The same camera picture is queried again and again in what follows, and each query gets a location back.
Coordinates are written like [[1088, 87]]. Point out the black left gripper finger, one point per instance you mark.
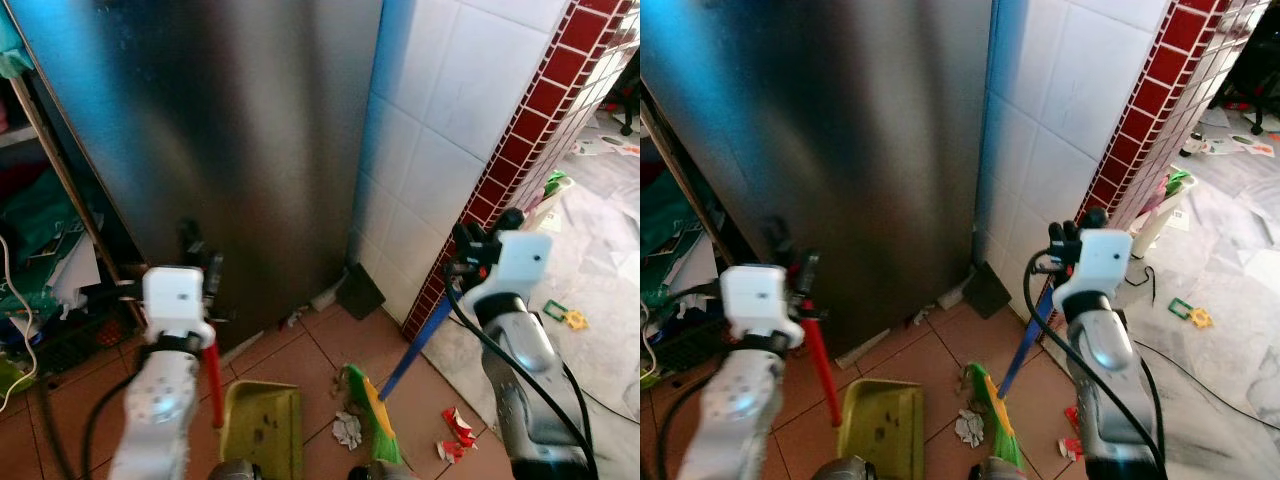
[[214, 268], [190, 242], [777, 238], [808, 264]]

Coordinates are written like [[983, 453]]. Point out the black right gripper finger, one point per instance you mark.
[[1056, 236], [481, 234], [461, 242], [1074, 234]]

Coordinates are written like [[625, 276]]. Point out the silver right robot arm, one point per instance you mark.
[[525, 370], [1105, 370]]

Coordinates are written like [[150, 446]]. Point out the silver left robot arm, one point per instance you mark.
[[735, 415], [158, 410]]

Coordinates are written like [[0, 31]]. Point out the printed papers on floor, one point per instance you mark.
[[1235, 147], [605, 147]]

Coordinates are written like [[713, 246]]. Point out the white and green plastic object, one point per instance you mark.
[[1160, 215], [545, 200]]

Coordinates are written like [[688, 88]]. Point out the dark wedge block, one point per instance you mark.
[[986, 291], [360, 293]]

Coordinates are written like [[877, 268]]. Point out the wooden shelf rack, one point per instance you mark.
[[690, 210], [60, 170]]

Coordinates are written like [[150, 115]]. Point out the green and yellow plastic toy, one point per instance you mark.
[[1192, 314], [566, 315]]

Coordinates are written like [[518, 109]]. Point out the stainless steel refrigerator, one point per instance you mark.
[[240, 150], [850, 150]]

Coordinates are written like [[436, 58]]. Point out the green cloth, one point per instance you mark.
[[665, 215], [40, 220]]

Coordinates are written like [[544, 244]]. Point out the black plastic crate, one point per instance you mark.
[[690, 345], [80, 340]]

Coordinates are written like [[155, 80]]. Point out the grey robot left leg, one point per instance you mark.
[[232, 470], [842, 469]]

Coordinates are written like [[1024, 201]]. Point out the grey robot leg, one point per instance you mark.
[[1000, 470], [232, 470], [842, 469], [378, 472]]

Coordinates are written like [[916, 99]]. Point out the red and white paper scraps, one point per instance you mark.
[[1072, 440], [458, 428]]

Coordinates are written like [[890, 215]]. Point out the crumpled white paper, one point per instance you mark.
[[347, 430], [969, 428]]

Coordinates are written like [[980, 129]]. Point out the black office chair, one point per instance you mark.
[[1250, 70], [628, 100]]

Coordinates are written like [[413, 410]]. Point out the grey robot right leg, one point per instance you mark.
[[1000, 470], [378, 472]]

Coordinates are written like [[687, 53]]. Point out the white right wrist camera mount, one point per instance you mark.
[[525, 262], [1098, 262]]

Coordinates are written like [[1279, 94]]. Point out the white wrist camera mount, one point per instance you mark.
[[525, 262], [755, 298], [175, 298], [1098, 262]]

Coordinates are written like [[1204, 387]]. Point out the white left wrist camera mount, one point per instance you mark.
[[175, 298], [755, 298]]

